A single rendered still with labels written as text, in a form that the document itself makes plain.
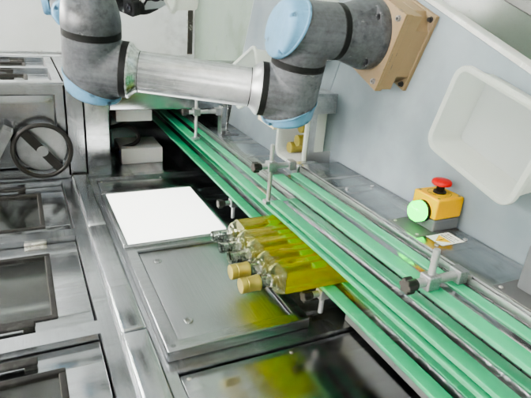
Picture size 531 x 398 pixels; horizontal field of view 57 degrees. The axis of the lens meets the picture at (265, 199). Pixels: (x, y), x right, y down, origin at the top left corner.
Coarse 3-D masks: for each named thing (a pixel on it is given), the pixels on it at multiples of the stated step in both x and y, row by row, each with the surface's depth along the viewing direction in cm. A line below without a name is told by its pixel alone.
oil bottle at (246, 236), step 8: (240, 232) 121; (248, 232) 120; (256, 232) 121; (264, 232) 121; (272, 232) 121; (280, 232) 122; (288, 232) 122; (240, 240) 119; (248, 240) 118; (240, 248) 119
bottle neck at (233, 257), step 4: (228, 252) 113; (232, 252) 113; (236, 252) 113; (240, 252) 113; (244, 252) 113; (248, 252) 114; (228, 256) 114; (232, 256) 112; (236, 256) 112; (240, 256) 113; (244, 256) 113; (248, 256) 114; (228, 260) 114; (232, 260) 112; (236, 260) 112; (240, 260) 113; (244, 260) 113; (248, 260) 114
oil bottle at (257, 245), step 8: (256, 240) 116; (264, 240) 116; (272, 240) 117; (280, 240) 117; (288, 240) 117; (296, 240) 118; (248, 248) 115; (256, 248) 113; (264, 248) 113; (272, 248) 114; (256, 256) 113
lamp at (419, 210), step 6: (414, 204) 97; (420, 204) 97; (426, 204) 97; (408, 210) 99; (414, 210) 97; (420, 210) 96; (426, 210) 97; (414, 216) 97; (420, 216) 97; (426, 216) 97
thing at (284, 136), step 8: (296, 128) 151; (280, 136) 150; (288, 136) 151; (304, 136) 135; (280, 144) 151; (304, 144) 136; (280, 152) 151; (288, 152) 151; (296, 152) 151; (304, 152) 137; (296, 160) 144; (304, 160) 138
